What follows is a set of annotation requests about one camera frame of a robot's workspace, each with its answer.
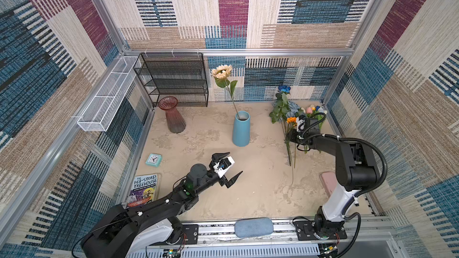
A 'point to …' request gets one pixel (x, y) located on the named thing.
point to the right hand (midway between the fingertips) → (288, 135)
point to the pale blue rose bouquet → (276, 115)
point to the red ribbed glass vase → (176, 122)
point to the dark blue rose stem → (282, 102)
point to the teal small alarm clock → (153, 160)
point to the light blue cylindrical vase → (241, 137)
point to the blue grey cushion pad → (253, 227)
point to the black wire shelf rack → (172, 78)
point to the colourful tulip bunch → (312, 110)
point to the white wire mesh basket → (98, 113)
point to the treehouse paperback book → (143, 190)
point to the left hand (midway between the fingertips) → (234, 159)
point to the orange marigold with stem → (292, 122)
